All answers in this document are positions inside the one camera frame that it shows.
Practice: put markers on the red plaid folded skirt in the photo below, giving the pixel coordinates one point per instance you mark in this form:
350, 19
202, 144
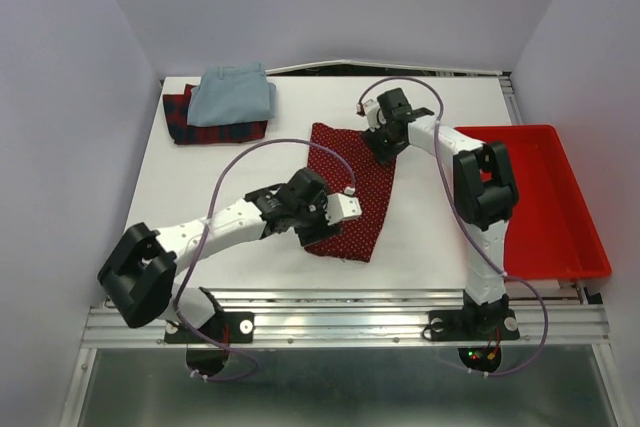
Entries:
176, 106

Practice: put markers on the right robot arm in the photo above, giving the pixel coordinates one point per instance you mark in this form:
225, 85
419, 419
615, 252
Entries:
480, 185

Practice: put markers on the red polka dot skirt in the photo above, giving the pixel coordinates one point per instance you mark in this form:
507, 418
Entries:
373, 188

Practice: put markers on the light blue folded skirt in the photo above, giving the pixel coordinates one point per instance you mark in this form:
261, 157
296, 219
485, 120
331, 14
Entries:
228, 95

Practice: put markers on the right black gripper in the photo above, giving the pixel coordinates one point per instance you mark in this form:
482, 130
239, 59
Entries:
382, 153

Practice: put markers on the aluminium frame rail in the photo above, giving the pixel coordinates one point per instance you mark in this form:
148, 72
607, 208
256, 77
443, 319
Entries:
377, 318

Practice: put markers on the red plastic tray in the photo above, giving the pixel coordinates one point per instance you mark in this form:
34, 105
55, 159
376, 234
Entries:
551, 234

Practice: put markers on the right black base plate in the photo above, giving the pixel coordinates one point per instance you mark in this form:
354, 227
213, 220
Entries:
469, 326

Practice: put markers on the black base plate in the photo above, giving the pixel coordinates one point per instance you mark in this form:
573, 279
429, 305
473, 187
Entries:
469, 326
225, 328

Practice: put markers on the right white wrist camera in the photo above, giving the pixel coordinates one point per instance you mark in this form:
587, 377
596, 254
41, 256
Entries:
371, 111

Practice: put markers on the controller board with leds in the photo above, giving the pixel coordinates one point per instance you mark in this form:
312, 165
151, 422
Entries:
485, 359

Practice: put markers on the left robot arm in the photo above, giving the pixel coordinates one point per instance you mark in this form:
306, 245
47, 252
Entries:
139, 276

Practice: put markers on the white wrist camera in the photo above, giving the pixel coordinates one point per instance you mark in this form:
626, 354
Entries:
342, 206
371, 111

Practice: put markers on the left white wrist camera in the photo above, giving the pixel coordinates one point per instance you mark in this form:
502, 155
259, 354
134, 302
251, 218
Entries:
342, 206

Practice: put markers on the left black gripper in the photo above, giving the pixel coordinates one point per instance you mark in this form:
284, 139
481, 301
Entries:
321, 231

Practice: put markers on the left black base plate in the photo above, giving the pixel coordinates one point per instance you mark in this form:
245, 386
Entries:
225, 328

